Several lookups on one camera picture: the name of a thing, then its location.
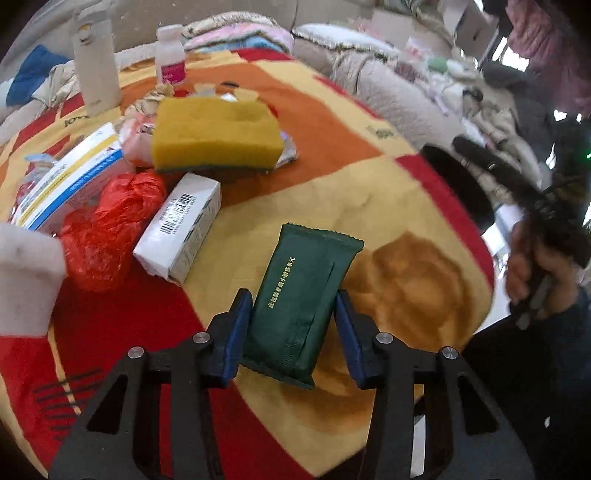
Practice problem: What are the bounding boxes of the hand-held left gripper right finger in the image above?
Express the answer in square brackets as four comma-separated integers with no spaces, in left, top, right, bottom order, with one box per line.
[335,290,536,480]

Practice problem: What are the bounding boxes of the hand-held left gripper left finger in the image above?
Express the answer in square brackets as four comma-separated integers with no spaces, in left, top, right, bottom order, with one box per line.
[48,288,252,480]

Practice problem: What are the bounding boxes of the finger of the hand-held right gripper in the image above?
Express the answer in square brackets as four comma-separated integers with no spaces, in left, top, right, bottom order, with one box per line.
[452,136,543,206]

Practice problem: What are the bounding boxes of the dark green tissue packet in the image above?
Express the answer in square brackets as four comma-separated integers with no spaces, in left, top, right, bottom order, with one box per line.
[241,222,365,391]

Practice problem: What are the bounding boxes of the person's right forearm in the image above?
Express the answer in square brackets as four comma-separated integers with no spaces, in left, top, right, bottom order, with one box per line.
[531,281,591,398]

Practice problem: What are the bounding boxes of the person's right hand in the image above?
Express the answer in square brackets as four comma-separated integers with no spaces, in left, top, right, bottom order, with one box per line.
[505,219,580,321]

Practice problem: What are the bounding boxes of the dark jacket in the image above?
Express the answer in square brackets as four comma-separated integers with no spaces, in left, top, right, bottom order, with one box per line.
[480,60,559,153]

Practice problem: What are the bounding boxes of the white barcode carton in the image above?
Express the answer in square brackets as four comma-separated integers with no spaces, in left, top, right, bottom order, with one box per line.
[133,172,222,286]

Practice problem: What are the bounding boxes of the beige quilted blanket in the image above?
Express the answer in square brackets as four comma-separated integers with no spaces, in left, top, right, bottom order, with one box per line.
[295,37,462,153]

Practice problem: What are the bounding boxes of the pink hanging garment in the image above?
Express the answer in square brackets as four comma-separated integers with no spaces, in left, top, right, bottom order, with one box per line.
[505,0,591,112]

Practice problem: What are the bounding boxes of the cardboard box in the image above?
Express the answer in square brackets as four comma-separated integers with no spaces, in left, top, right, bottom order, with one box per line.
[443,0,509,44]

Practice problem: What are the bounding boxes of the red plastic bag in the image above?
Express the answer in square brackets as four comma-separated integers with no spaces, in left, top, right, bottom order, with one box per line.
[60,171,168,292]

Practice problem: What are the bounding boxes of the white pillow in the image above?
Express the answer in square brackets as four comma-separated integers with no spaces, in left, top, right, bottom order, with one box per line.
[293,23,398,56]

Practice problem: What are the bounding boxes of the silver foil wrapper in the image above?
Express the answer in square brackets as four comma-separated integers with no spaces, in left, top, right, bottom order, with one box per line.
[274,129,300,167]

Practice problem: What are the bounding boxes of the yellow sponge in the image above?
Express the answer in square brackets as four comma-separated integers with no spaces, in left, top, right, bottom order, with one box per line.
[151,96,284,175]

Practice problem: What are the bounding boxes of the white foam block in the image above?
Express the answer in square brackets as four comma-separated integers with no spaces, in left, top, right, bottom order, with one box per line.
[0,223,68,337]

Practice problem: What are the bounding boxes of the crumpled clear plastic wrappers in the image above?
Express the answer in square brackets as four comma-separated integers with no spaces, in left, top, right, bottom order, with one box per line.
[117,113,160,167]

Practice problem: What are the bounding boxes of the blue and white box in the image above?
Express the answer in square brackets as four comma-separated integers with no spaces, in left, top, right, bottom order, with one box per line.
[9,122,127,236]

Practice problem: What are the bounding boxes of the crumpled beige wrapper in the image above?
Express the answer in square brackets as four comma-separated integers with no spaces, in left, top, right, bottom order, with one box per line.
[124,83,177,117]

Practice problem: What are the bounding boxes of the pink striped folded towels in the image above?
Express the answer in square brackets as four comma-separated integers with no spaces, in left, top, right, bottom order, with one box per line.
[182,14,296,54]

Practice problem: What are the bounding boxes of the small white pink-label bottle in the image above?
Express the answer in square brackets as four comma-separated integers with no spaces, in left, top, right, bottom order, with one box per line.
[156,25,187,88]

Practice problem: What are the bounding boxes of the tall cream bottle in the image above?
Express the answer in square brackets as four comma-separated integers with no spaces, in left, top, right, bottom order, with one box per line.
[71,0,123,116]

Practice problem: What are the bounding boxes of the cream crumpled cloth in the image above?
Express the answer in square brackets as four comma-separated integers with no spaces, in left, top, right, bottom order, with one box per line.
[32,62,84,112]

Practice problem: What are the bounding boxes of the blue cloth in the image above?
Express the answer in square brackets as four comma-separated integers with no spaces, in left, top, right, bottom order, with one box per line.
[7,44,70,107]

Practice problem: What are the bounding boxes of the beige padded headboard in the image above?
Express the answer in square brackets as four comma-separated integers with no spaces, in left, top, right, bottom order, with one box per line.
[0,0,296,65]

